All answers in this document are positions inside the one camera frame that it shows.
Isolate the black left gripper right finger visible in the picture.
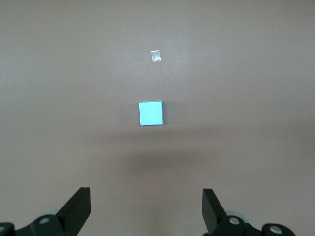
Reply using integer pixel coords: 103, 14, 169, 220
201, 188, 261, 236

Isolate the small clear tape piece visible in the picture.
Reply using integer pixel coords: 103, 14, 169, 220
150, 49, 162, 62

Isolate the light blue foam block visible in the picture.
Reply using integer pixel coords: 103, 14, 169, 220
138, 100, 165, 127

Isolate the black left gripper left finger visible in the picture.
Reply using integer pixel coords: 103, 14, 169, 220
17, 187, 92, 236

